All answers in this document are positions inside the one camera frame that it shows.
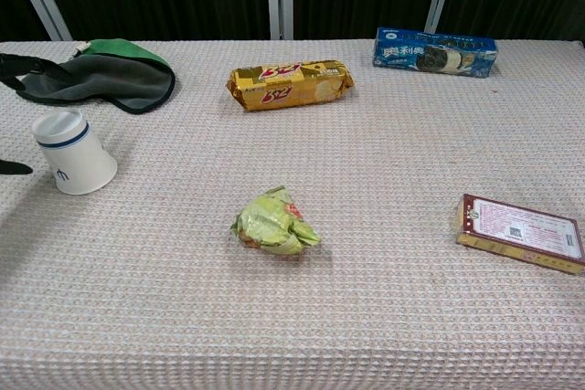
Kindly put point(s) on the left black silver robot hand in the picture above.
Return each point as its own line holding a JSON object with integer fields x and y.
{"x": 32, "y": 66}

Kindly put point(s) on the green and grey cloth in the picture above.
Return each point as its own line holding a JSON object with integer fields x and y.
{"x": 114, "y": 79}

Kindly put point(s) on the yellow biscuit pack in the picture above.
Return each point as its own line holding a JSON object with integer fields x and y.
{"x": 288, "y": 88}

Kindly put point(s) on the crumpled green snack bag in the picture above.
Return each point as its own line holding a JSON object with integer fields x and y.
{"x": 269, "y": 225}

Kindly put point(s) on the beige waffle tablecloth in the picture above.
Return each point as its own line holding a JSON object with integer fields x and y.
{"x": 292, "y": 308}

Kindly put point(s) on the blue cookie box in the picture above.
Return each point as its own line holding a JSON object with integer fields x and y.
{"x": 402, "y": 54}

